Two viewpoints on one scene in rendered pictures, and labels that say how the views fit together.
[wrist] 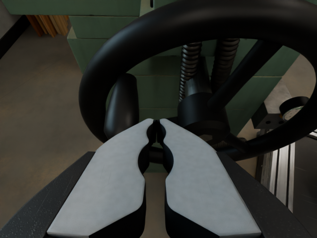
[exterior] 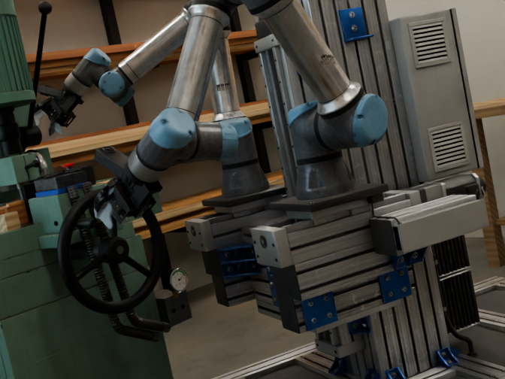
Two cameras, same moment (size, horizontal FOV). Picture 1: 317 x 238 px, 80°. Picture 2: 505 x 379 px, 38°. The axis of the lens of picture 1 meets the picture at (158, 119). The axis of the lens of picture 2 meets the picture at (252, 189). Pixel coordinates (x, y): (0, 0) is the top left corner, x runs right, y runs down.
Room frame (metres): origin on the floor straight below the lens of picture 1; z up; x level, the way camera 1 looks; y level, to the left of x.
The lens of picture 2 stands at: (-1.29, 0.90, 1.04)
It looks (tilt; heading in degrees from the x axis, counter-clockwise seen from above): 5 degrees down; 315
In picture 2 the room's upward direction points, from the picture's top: 12 degrees counter-clockwise
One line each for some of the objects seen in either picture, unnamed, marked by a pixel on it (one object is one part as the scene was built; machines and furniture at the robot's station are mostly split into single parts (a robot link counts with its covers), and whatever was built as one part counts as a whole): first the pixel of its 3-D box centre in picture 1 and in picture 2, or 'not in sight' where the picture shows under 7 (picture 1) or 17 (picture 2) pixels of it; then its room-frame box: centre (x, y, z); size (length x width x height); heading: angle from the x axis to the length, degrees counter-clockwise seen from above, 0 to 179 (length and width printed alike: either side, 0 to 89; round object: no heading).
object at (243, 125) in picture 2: not in sight; (234, 140); (0.34, -0.72, 0.98); 0.13 x 0.12 x 0.14; 140
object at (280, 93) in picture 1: (269, 104); (165, 307); (0.33, -0.31, 0.58); 0.12 x 0.08 x 0.08; 1
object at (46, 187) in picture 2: not in sight; (66, 179); (0.27, -0.07, 0.99); 0.13 x 0.11 x 0.06; 91
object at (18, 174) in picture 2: not in sight; (13, 173); (0.49, -0.05, 1.03); 0.14 x 0.07 x 0.09; 1
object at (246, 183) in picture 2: not in sight; (243, 177); (0.33, -0.72, 0.87); 0.15 x 0.15 x 0.10
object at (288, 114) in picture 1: (293, 110); (175, 283); (0.26, -0.31, 0.65); 0.06 x 0.04 x 0.08; 91
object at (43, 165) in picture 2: not in sight; (34, 171); (0.60, -0.17, 1.02); 0.12 x 0.03 x 0.12; 1
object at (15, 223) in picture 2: not in sight; (8, 221); (0.33, 0.07, 0.92); 0.04 x 0.03 x 0.04; 98
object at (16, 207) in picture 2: not in sight; (37, 210); (0.41, -0.05, 0.92); 0.17 x 0.02 x 0.05; 91
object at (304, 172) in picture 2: not in sight; (322, 174); (-0.13, -0.54, 0.87); 0.15 x 0.15 x 0.10
